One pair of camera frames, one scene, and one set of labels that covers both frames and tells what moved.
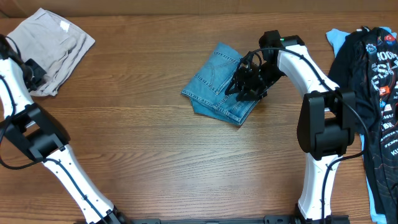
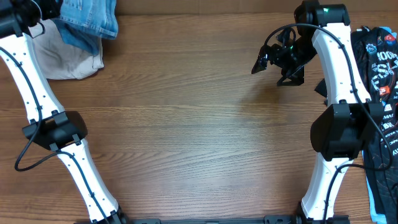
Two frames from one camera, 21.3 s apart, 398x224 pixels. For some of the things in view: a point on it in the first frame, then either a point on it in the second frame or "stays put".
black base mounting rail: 270,219 stays put
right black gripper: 242,79 -> 274,52
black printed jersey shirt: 364,66 stays put
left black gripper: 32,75 -> 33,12
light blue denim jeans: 207,89 -> 84,23
